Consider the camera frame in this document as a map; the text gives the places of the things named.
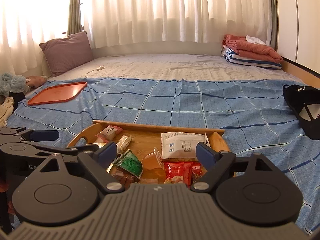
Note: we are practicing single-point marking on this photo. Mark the light blue crumpled cloth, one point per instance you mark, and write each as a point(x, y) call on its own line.
point(12, 83)

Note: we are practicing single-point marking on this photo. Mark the folded salmon blanket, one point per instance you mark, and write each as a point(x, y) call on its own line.
point(243, 48)

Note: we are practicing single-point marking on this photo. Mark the red cracker packet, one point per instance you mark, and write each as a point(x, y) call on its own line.
point(148, 181)

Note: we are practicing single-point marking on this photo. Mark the orange plastic tray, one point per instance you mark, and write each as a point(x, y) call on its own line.
point(57, 94)

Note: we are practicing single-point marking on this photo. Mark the beige cloth bag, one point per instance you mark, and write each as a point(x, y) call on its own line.
point(6, 110)

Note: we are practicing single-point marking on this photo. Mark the brown plush item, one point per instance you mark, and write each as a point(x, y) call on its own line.
point(35, 81)

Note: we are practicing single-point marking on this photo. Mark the clear pack white candies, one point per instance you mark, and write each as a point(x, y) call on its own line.
point(123, 143)

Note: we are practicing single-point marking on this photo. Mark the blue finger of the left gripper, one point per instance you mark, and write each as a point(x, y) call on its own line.
point(40, 135)
point(75, 150)

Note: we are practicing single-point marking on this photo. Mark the large white snack bag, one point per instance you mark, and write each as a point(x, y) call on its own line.
point(181, 145)

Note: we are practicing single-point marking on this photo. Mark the folded blue striped towel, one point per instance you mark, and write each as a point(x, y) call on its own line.
point(230, 56)

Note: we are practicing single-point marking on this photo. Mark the pink jelly cup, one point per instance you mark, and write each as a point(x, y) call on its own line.
point(153, 164)

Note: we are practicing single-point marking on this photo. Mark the green drape curtain left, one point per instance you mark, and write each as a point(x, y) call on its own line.
point(74, 18)

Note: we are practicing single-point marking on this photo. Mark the white sheer curtain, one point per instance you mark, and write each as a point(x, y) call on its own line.
point(27, 23)

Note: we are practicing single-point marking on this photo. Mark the green drape curtain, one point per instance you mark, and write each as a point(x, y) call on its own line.
point(274, 23)
point(74, 18)

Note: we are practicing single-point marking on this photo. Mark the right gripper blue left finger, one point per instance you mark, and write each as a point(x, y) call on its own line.
point(105, 154)

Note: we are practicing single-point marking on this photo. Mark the black baseball cap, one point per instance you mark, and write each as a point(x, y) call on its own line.
point(304, 102)

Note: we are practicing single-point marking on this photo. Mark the blue plaid bedsheet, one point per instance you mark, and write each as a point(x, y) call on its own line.
point(253, 114)

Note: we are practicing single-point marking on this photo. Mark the green pea snack packet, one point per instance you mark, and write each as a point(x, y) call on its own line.
point(130, 163)

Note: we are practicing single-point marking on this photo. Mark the white cloth on blanket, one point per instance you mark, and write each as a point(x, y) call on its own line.
point(254, 40)

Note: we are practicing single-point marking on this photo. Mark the pink pastry packet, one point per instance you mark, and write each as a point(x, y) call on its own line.
point(109, 133)

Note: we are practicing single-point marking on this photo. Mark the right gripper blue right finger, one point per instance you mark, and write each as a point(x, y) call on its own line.
point(206, 156)

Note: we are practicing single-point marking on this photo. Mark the red cashew nut bag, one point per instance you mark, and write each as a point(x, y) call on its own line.
point(178, 172)

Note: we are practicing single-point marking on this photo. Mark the mauve pillow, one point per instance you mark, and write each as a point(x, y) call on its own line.
point(64, 54)

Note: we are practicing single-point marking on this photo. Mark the brown peanut snack packet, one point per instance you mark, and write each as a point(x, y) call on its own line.
point(124, 177)

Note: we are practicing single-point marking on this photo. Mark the green drape curtain right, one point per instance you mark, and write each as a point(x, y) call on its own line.
point(274, 23)

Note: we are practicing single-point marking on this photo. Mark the wooden serving tray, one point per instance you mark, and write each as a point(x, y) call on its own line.
point(144, 139)

